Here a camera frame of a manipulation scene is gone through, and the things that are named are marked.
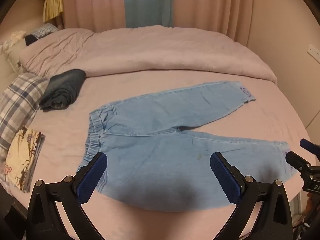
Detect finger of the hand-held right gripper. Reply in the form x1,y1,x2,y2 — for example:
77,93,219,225
285,151,312,174
299,138,320,155

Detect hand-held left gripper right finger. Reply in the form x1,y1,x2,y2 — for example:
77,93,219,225
210,151,293,240

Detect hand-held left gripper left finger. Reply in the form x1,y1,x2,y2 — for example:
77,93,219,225
26,151,108,240

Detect light blue denim pants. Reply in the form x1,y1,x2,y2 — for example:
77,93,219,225
76,80,298,207

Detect folded cartoon printed cloth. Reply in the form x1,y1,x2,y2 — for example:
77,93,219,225
4,126,46,193

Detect dark folded garment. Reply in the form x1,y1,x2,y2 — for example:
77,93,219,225
39,69,87,112

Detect large plaid pillow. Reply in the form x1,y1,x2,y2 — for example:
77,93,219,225
0,73,49,153

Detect pink duvet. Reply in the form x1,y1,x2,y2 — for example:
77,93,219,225
19,25,278,85

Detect small plaid pillow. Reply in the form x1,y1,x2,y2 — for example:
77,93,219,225
32,23,59,39

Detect white lace cushion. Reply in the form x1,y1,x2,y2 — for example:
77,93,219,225
0,30,27,73

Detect pink curtain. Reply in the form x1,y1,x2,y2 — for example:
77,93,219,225
59,0,253,48

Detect yellow pleated cloth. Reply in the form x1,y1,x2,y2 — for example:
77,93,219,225
42,0,64,22

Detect blue green curtain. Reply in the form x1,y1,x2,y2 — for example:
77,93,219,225
124,0,174,28

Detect white wall socket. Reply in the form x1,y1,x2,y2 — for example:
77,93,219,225
307,44,320,63

